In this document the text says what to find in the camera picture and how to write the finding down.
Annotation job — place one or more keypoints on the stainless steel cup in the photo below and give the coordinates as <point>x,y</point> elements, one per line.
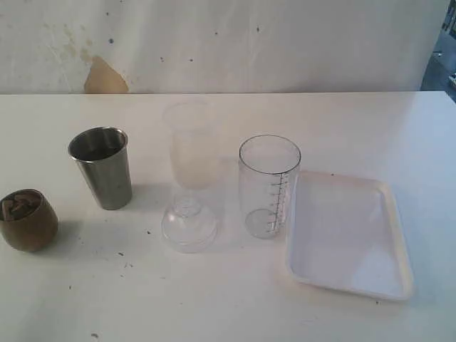
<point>102,157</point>

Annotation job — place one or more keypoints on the brown wooden cup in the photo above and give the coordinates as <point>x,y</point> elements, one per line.
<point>28,221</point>

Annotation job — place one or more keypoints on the clear graduated shaker body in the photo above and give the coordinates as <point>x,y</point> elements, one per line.
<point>268,170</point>

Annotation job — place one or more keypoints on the clear shaker lid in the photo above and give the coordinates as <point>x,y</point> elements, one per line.
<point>188,224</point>

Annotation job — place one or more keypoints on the translucent plastic cup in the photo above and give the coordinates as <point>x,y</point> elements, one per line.
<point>194,153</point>

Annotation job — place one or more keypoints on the white plastic tray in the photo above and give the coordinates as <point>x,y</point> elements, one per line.
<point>345,234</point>

